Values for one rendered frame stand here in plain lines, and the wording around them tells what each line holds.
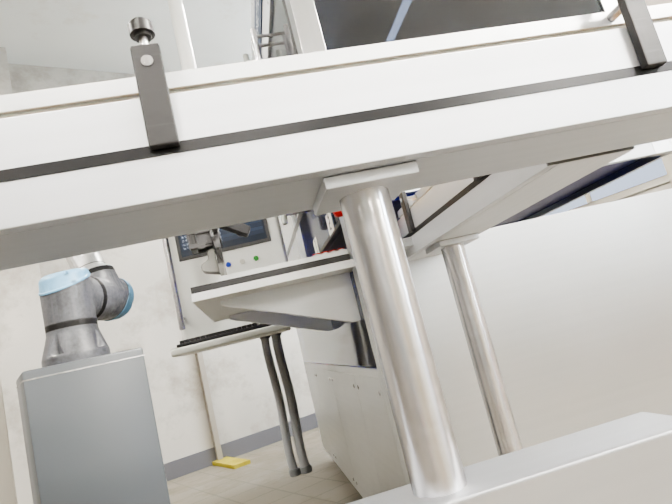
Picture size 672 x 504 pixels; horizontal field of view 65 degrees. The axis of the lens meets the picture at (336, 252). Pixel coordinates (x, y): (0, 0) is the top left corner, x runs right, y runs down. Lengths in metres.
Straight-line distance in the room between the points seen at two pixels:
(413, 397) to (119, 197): 0.30
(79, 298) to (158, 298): 2.93
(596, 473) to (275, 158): 0.39
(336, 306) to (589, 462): 0.93
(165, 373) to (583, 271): 3.34
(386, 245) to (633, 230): 1.21
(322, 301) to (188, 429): 3.05
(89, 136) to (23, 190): 0.07
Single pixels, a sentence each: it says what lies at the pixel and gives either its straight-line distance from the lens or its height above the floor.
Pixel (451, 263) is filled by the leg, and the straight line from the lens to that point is 1.13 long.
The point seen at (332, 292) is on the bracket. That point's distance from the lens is 1.37.
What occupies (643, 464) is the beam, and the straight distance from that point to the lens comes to 0.57.
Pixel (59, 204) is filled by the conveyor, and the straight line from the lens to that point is 0.47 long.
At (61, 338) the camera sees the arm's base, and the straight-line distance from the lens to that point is 1.39.
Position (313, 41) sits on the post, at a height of 1.47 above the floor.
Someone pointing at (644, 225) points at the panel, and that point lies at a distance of 1.66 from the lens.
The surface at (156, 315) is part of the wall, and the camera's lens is 4.30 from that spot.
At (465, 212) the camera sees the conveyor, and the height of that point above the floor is 0.85.
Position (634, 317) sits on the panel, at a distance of 1.59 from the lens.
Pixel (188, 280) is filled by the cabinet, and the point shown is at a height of 1.08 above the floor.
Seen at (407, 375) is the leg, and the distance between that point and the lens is 0.48.
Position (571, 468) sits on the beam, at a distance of 0.53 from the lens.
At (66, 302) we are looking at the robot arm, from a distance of 1.40.
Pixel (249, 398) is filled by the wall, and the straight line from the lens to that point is 4.48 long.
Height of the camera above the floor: 0.70
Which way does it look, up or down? 9 degrees up
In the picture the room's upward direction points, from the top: 14 degrees counter-clockwise
